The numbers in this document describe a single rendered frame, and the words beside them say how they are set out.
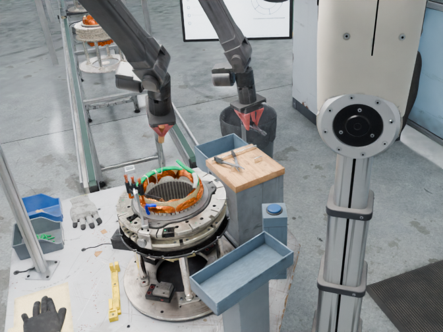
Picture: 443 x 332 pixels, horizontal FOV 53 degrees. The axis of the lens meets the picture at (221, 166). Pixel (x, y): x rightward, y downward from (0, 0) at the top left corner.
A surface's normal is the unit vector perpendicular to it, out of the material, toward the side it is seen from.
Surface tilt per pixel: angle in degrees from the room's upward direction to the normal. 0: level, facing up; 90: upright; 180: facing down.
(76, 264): 0
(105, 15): 124
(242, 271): 0
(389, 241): 0
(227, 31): 90
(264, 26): 83
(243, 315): 90
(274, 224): 90
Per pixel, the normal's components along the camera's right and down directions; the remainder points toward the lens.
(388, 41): -0.31, 0.53
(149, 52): 0.90, 0.04
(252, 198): 0.49, 0.44
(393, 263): -0.07, -0.84
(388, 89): -0.20, 0.78
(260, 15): -0.15, 0.43
